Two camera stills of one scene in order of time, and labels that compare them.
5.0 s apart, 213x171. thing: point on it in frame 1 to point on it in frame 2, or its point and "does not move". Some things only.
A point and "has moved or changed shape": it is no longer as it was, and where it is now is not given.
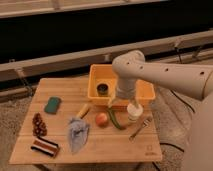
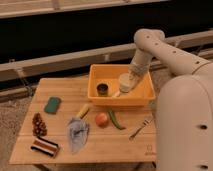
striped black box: (46, 147) does not move
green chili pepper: (113, 117) does not move
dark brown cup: (102, 89) does not move
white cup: (134, 112) has moved or changed shape
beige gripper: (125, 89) to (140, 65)
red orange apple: (102, 120) does not move
